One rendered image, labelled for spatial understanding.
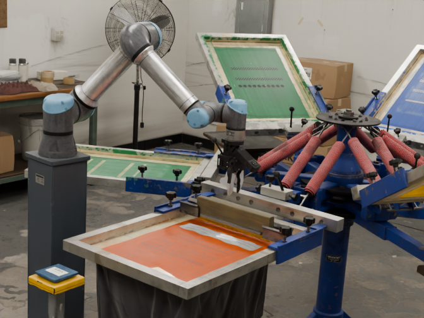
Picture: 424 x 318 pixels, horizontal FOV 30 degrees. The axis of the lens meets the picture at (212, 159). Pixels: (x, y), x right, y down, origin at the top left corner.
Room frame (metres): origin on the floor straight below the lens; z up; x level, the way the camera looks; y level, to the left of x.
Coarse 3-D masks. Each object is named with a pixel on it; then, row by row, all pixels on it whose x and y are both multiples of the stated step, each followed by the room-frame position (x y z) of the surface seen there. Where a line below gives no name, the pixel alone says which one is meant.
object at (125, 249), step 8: (176, 224) 2.98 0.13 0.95; (184, 224) 2.98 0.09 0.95; (200, 224) 2.99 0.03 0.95; (208, 224) 3.00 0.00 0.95; (152, 232) 2.86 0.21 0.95; (160, 232) 2.87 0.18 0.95; (168, 232) 2.87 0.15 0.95; (184, 232) 2.88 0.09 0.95; (192, 232) 2.89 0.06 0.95; (224, 232) 2.91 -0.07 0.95; (128, 240) 2.76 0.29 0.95; (136, 240) 2.76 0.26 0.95; (144, 240) 2.77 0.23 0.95; (104, 248) 2.66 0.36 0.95; (112, 248) 2.67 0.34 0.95; (120, 248) 2.67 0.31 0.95; (128, 248) 2.68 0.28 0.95; (136, 248) 2.68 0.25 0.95; (128, 256) 2.60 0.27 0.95; (136, 256) 2.60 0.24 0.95; (144, 256) 2.61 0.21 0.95; (152, 256) 2.61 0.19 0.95; (160, 256) 2.62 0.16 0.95
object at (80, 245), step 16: (128, 224) 2.84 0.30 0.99; (144, 224) 2.91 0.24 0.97; (288, 224) 2.96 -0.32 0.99; (64, 240) 2.63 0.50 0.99; (80, 240) 2.65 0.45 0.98; (96, 240) 2.71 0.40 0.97; (80, 256) 2.57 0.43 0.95; (96, 256) 2.53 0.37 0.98; (112, 256) 2.50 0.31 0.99; (256, 256) 2.58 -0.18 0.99; (272, 256) 2.63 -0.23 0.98; (128, 272) 2.43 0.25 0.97; (144, 272) 2.39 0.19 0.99; (160, 272) 2.39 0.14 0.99; (224, 272) 2.42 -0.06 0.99; (240, 272) 2.49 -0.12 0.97; (160, 288) 2.34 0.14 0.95; (176, 288) 2.30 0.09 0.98; (192, 288) 2.29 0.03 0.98; (208, 288) 2.35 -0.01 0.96
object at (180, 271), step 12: (216, 240) 2.82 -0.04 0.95; (252, 240) 2.84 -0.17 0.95; (264, 240) 2.85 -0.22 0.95; (240, 252) 2.70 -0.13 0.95; (252, 252) 2.71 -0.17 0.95; (144, 264) 2.53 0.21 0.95; (156, 264) 2.54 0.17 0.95; (168, 264) 2.55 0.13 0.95; (180, 264) 2.55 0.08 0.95; (216, 264) 2.57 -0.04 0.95; (180, 276) 2.45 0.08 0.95; (192, 276) 2.45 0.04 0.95
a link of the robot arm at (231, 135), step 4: (228, 132) 2.91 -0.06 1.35; (232, 132) 2.91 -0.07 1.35; (236, 132) 2.90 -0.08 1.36; (240, 132) 2.91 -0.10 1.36; (244, 132) 2.92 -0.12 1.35; (228, 136) 2.91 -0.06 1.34; (232, 136) 2.90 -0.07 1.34; (236, 136) 2.90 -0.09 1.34; (240, 136) 2.91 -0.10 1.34; (244, 136) 2.93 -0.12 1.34; (228, 140) 2.92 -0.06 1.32; (232, 140) 2.90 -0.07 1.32; (236, 140) 2.90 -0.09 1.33; (240, 140) 2.91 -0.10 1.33
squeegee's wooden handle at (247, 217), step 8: (200, 200) 3.02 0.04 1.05; (208, 200) 3.00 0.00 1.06; (216, 200) 2.99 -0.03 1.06; (200, 208) 3.02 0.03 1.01; (208, 208) 2.99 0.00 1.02; (216, 208) 2.97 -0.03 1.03; (224, 208) 2.94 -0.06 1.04; (232, 208) 2.92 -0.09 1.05; (240, 208) 2.90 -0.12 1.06; (216, 216) 2.97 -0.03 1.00; (224, 216) 2.94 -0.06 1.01; (232, 216) 2.92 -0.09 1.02; (240, 216) 2.89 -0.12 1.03; (248, 216) 2.87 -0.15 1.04; (256, 216) 2.85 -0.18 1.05; (264, 216) 2.83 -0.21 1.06; (272, 216) 2.83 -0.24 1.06; (240, 224) 2.89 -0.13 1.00; (248, 224) 2.87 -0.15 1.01; (256, 224) 2.85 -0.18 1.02; (264, 224) 2.82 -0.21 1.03; (272, 224) 2.83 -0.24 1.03
